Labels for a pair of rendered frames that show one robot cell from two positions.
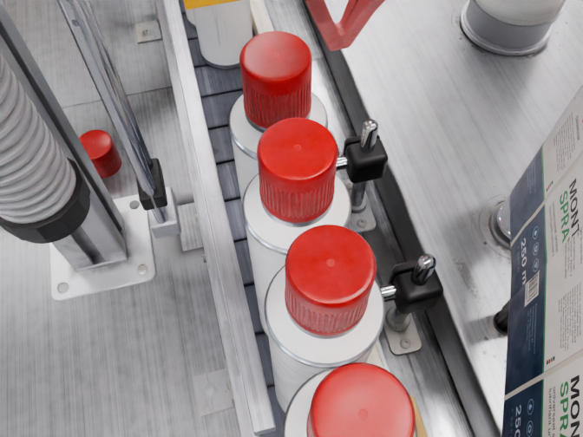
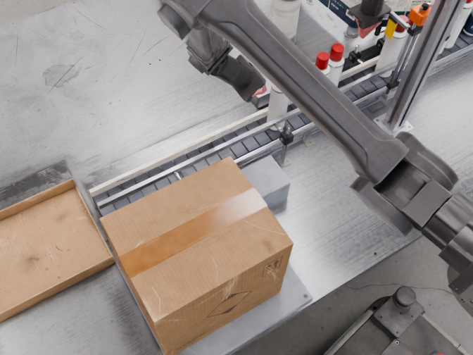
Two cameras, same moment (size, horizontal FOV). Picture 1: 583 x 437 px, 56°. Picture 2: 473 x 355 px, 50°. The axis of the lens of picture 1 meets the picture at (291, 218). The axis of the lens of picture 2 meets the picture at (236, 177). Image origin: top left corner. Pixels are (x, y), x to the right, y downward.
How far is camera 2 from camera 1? 1.53 m
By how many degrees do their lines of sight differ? 50
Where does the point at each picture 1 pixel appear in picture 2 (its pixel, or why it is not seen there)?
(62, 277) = (407, 128)
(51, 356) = (426, 122)
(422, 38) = not seen: hidden behind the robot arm
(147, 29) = (308, 141)
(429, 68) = (308, 53)
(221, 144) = (359, 91)
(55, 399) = (433, 117)
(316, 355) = not seen: hidden behind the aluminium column
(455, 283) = (371, 42)
